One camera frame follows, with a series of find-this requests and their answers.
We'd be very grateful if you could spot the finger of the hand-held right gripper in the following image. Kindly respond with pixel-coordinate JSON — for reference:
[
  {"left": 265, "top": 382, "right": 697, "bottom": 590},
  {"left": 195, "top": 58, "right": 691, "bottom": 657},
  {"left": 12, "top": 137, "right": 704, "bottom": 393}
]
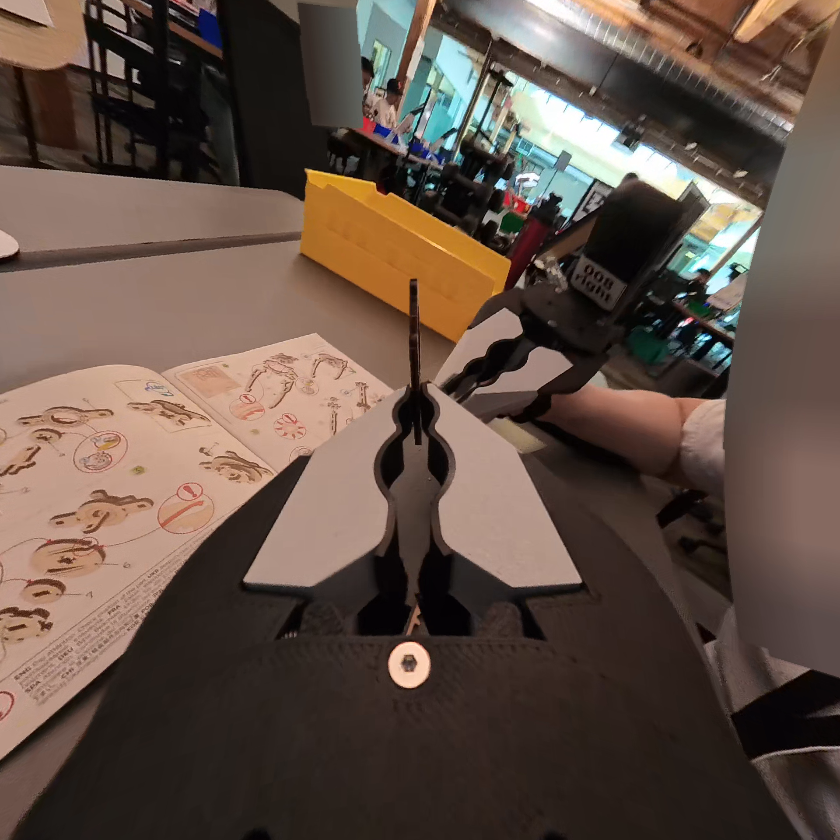
[
  {"left": 459, "top": 344, "right": 595, "bottom": 413},
  {"left": 435, "top": 305, "right": 534, "bottom": 403}
]

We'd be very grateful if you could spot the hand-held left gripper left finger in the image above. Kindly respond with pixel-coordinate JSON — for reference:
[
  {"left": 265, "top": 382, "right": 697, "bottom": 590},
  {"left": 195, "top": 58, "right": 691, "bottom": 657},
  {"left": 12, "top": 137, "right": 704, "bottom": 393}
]
[{"left": 243, "top": 384, "right": 413, "bottom": 592}]

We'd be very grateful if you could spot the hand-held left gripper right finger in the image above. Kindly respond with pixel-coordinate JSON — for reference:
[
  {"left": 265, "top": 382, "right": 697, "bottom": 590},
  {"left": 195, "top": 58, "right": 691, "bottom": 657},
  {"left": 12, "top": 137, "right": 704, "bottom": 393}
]
[{"left": 420, "top": 382, "right": 585, "bottom": 589}]

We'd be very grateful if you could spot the thin dark wooden model part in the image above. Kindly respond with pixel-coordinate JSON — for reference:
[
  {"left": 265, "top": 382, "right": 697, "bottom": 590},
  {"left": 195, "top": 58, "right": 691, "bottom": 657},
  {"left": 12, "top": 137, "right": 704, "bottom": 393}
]
[{"left": 408, "top": 278, "right": 421, "bottom": 447}]

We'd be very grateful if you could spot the person's right hand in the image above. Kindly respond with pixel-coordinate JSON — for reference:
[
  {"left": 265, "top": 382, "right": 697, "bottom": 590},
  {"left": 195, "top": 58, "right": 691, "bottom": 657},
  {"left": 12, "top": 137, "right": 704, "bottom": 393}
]
[{"left": 546, "top": 386, "right": 689, "bottom": 485}]

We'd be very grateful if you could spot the red cylinder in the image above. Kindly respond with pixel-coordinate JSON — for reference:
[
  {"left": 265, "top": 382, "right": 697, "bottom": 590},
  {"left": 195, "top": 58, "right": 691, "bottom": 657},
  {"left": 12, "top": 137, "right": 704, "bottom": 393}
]
[{"left": 508, "top": 206, "right": 559, "bottom": 291}]

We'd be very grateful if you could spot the yellow plastic bin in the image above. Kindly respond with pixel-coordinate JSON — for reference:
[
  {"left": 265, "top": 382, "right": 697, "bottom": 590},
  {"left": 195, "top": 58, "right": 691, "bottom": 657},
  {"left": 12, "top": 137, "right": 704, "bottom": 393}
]
[{"left": 300, "top": 168, "right": 512, "bottom": 343}]

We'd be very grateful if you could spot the black dumbbell rack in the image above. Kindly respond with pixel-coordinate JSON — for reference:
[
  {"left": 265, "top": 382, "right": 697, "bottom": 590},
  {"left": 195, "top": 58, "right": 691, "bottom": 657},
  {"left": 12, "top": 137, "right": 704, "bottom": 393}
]
[{"left": 430, "top": 134, "right": 516, "bottom": 238}]

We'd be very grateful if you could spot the black office chair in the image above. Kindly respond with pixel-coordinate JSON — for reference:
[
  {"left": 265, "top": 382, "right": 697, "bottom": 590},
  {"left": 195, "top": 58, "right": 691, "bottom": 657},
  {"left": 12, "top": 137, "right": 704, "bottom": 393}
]
[{"left": 656, "top": 489, "right": 727, "bottom": 560}]

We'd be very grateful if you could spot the assembly instruction booklet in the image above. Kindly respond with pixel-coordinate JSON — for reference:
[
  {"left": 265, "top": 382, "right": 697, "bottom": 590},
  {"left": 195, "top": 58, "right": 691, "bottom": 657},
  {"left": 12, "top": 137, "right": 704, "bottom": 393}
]
[{"left": 0, "top": 332, "right": 396, "bottom": 762}]

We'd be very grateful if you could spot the black partition panel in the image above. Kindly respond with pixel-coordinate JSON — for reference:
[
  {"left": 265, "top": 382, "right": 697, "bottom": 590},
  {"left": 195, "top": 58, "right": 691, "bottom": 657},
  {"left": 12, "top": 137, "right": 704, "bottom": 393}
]
[{"left": 220, "top": 0, "right": 329, "bottom": 191}]

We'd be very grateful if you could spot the person's striped shirt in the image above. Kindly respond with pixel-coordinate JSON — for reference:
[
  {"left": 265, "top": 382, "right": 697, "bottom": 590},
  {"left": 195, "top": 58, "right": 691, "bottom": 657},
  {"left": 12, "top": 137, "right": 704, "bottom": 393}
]
[{"left": 699, "top": 604, "right": 840, "bottom": 840}]

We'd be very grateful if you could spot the black metal rack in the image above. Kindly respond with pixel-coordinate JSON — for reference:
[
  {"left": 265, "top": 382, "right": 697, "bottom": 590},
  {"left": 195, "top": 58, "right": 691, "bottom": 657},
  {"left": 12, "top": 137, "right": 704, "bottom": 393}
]
[{"left": 84, "top": 0, "right": 173, "bottom": 179}]

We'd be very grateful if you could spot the round wooden board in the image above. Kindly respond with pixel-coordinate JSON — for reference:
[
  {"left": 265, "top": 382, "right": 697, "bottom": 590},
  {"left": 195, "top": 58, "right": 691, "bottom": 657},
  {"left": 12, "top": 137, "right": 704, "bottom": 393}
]
[{"left": 0, "top": 0, "right": 88, "bottom": 70}]

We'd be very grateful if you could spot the silver air duct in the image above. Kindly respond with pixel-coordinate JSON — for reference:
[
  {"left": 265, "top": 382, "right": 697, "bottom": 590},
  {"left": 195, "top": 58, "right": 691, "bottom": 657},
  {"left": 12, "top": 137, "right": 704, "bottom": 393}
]
[{"left": 577, "top": 39, "right": 798, "bottom": 142}]

